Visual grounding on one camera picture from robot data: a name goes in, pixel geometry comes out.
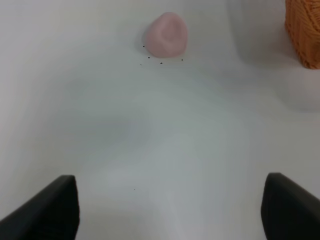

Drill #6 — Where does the pink peach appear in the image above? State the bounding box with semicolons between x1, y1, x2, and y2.
143;12;188;58

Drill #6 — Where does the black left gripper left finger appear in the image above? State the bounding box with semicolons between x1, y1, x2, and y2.
0;175;80;240

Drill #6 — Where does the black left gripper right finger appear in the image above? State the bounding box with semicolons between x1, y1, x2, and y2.
260;172;320;240

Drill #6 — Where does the orange woven basket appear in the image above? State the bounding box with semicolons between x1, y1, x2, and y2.
284;0;320;70

